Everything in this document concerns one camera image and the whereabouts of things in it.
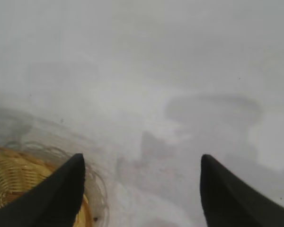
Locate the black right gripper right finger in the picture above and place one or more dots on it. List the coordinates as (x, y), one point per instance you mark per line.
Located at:
(232, 203)

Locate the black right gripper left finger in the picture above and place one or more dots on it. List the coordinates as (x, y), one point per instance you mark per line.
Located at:
(52, 203)

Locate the yellow woven wicker basket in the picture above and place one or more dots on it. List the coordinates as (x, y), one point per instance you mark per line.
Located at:
(11, 175)

